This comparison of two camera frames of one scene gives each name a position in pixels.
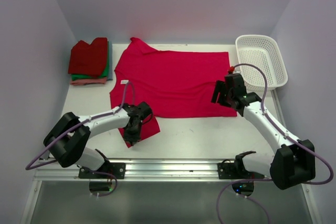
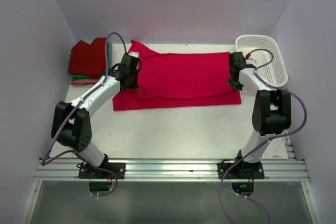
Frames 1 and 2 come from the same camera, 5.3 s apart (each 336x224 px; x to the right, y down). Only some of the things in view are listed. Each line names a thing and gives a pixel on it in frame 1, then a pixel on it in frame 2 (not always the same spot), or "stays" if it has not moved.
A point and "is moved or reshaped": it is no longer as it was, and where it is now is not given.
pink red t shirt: x=147 y=83 is moved or reshaped
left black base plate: x=117 y=169 stays
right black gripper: x=219 y=88 → x=231 y=83
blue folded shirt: x=110 y=69 stays
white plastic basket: x=262 y=51 stays
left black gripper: x=133 y=138 → x=134 y=84
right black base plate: x=236 y=170 stays
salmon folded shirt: x=79 y=82 stays
